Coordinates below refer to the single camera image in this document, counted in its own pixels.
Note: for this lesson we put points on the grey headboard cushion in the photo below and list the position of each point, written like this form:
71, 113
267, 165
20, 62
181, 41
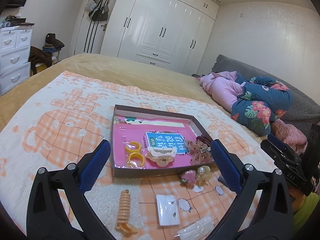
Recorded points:
303, 113

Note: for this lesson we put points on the clear plastic bag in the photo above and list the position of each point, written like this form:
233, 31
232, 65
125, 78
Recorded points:
198, 230

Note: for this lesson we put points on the white glossy wardrobe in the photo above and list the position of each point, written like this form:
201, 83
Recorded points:
171, 34

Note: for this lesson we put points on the yellow plastic rings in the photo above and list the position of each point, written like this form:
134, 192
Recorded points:
135, 153

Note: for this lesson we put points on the white door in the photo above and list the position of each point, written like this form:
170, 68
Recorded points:
88, 35

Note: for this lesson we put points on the tan bed cover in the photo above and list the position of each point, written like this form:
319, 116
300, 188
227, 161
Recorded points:
108, 69

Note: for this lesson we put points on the dark red headband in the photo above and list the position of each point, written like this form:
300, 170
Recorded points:
204, 139

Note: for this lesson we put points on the white drawer cabinet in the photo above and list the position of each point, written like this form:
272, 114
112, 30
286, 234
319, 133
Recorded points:
14, 60

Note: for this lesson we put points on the orange white plush blanket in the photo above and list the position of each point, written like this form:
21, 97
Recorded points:
70, 116

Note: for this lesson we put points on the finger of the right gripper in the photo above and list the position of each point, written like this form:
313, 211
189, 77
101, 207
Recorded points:
280, 147
280, 154

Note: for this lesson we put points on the brown shallow cardboard box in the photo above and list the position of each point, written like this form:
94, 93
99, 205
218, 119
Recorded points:
154, 114

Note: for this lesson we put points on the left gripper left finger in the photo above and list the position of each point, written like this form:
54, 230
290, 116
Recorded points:
46, 216

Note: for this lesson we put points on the right hand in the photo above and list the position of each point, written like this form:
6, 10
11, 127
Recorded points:
298, 198

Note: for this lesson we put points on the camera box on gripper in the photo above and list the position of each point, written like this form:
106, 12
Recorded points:
310, 160

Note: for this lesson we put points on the white earring card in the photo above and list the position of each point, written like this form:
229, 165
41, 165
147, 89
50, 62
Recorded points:
167, 210

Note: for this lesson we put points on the hanging bags on door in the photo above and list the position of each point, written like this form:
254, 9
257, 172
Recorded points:
98, 10

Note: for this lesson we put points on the dark clothes pile on stool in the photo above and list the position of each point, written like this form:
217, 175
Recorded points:
44, 56

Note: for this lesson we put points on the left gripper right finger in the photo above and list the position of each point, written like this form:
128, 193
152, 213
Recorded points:
262, 207

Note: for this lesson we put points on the floral blue pink quilt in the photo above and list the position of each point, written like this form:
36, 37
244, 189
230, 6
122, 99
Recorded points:
255, 103

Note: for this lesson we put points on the pink knitted blanket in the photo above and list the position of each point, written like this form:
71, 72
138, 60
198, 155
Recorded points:
290, 135

